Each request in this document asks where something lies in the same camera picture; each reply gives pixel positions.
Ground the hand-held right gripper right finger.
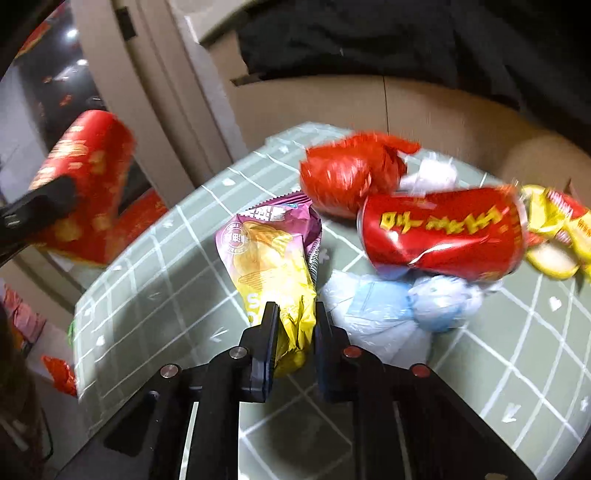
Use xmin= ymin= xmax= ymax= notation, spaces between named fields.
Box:
xmin=314 ymin=302 xmax=539 ymax=480

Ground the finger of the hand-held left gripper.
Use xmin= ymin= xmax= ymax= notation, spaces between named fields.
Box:
xmin=0 ymin=176 xmax=78 ymax=266

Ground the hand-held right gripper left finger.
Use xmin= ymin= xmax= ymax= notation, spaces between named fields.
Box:
xmin=55 ymin=302 xmax=280 ymax=480

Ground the red gold-printed packet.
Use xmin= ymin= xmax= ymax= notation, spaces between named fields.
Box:
xmin=28 ymin=110 xmax=169 ymax=268

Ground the light blue plastic bag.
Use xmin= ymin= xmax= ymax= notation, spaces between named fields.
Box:
xmin=318 ymin=270 xmax=502 ymax=365

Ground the purple and yellow chip bag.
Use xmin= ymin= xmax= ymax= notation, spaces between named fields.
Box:
xmin=215 ymin=193 xmax=323 ymax=377

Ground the crushed red drink can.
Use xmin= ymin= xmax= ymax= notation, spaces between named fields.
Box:
xmin=356 ymin=185 xmax=527 ymax=282

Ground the red plastic bag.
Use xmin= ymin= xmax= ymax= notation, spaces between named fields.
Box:
xmin=299 ymin=131 xmax=422 ymax=217

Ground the white plastic wrapper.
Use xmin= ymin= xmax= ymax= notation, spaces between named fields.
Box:
xmin=399 ymin=151 xmax=460 ymax=195

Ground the yellow snack packet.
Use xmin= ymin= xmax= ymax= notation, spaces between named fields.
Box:
xmin=519 ymin=185 xmax=591 ymax=282

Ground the pink packet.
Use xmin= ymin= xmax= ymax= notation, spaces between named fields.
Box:
xmin=4 ymin=284 xmax=47 ymax=343

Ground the small red wrapper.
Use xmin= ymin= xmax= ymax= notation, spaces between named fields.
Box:
xmin=41 ymin=354 xmax=78 ymax=398

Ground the green grid-patterned mat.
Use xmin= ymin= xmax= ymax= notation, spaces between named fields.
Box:
xmin=71 ymin=121 xmax=591 ymax=480

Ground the beige sofa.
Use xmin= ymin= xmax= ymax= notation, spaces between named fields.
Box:
xmin=198 ymin=28 xmax=591 ymax=197

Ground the black cloth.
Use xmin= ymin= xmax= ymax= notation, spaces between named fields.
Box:
xmin=235 ymin=0 xmax=591 ymax=153

